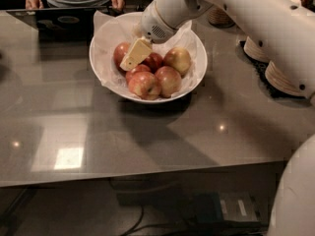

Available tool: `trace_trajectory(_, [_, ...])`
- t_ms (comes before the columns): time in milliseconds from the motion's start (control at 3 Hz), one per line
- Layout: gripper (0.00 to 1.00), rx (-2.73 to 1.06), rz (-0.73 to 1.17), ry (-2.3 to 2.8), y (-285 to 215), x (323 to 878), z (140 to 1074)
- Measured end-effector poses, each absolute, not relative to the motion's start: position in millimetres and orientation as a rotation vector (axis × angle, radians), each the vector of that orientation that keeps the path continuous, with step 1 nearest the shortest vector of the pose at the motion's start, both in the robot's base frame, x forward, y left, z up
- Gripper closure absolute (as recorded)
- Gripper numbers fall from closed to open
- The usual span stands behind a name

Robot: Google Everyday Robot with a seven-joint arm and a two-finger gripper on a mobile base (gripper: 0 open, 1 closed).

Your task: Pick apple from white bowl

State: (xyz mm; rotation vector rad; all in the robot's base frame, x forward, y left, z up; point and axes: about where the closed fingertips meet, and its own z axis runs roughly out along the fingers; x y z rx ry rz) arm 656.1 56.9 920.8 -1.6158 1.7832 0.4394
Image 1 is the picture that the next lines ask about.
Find red apple back left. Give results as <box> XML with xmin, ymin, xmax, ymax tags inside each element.
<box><xmin>113</xmin><ymin>42</ymin><xmax>130</xmax><ymax>72</ymax></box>

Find stack paper bowls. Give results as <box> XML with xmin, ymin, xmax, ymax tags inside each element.
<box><xmin>265</xmin><ymin>61</ymin><xmax>303</xmax><ymax>98</ymax></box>
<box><xmin>244</xmin><ymin>37</ymin><xmax>270</xmax><ymax>63</ymax></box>

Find back stack paper bowls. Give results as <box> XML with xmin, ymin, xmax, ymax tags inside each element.
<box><xmin>244</xmin><ymin>37</ymin><xmax>270</xmax><ymax>63</ymax></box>

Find yellow-red apple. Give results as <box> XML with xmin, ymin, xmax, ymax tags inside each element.
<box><xmin>155</xmin><ymin>66</ymin><xmax>182</xmax><ymax>98</ymax></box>
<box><xmin>163</xmin><ymin>47</ymin><xmax>191</xmax><ymax>76</ymax></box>

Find red apple with sticker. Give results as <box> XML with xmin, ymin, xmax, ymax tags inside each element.
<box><xmin>125</xmin><ymin>64</ymin><xmax>151</xmax><ymax>83</ymax></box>

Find front stack paper bowls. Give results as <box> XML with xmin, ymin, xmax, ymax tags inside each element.
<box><xmin>265</xmin><ymin>61</ymin><xmax>303</xmax><ymax>98</ymax></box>

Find orange-red apple front left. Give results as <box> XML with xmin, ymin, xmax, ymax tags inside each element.
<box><xmin>128</xmin><ymin>72</ymin><xmax>161</xmax><ymax>100</ymax></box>

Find white ceramic bowl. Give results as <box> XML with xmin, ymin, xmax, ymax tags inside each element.
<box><xmin>88</xmin><ymin>11</ymin><xmax>209</xmax><ymax>104</ymax></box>

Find black laptop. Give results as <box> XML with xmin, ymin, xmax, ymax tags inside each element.
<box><xmin>7</xmin><ymin>6</ymin><xmax>110</xmax><ymax>41</ymax></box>

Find white paper bowl liner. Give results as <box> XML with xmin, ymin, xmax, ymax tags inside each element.
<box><xmin>93</xmin><ymin>10</ymin><xmax>198</xmax><ymax>100</ymax></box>

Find black cable on floor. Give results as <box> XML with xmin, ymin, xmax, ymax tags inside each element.
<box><xmin>107</xmin><ymin>177</ymin><xmax>270</xmax><ymax>236</ymax></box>

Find black rubber mat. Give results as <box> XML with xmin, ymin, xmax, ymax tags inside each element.
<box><xmin>239</xmin><ymin>40</ymin><xmax>309</xmax><ymax>100</ymax></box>

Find yellow-red apple back right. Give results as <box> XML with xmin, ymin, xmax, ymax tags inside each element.
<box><xmin>163</xmin><ymin>47</ymin><xmax>191</xmax><ymax>76</ymax></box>

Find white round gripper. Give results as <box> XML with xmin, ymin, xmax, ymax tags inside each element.
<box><xmin>120</xmin><ymin>2</ymin><xmax>176</xmax><ymax>71</ymax></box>

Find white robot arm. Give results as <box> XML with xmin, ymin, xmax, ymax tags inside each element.
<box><xmin>121</xmin><ymin>0</ymin><xmax>315</xmax><ymax>236</ymax></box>

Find dark red center apple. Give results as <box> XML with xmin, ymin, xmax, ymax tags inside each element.
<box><xmin>143</xmin><ymin>52</ymin><xmax>163</xmax><ymax>73</ymax></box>

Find power box under table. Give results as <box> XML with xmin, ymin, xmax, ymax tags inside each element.
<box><xmin>193</xmin><ymin>192</ymin><xmax>261</xmax><ymax>225</ymax></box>

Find yellow-red apple front right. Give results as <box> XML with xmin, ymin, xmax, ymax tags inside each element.
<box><xmin>155</xmin><ymin>66</ymin><xmax>182</xmax><ymax>98</ymax></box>

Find glass jar with nuts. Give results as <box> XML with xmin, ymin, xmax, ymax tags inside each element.
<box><xmin>207</xmin><ymin>6</ymin><xmax>234</xmax><ymax>28</ymax></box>

